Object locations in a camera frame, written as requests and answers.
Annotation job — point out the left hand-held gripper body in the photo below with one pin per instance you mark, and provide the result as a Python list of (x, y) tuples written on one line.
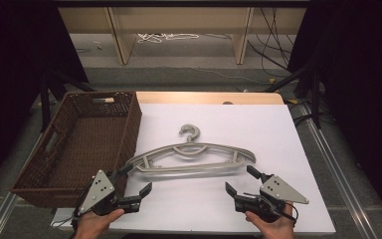
[(97, 192)]

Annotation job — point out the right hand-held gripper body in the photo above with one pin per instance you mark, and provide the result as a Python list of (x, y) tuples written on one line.
[(275, 189)]

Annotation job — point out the brown wicker basket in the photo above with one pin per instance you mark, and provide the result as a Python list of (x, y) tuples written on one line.
[(89, 139)]

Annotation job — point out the person's left hand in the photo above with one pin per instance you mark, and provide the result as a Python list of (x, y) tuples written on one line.
[(93, 225)]

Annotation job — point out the person's right hand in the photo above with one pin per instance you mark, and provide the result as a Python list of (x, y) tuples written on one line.
[(277, 229)]

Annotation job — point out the white table sheet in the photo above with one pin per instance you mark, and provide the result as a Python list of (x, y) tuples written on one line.
[(245, 132)]

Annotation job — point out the dark curtain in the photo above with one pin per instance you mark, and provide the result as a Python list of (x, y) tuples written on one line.
[(361, 83), (16, 66)]

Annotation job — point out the light wooden desk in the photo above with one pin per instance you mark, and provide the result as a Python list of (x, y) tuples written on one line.
[(179, 16)]

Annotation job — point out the metal floor rail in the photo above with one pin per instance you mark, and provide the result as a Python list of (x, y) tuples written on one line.
[(0, 215), (338, 172)]

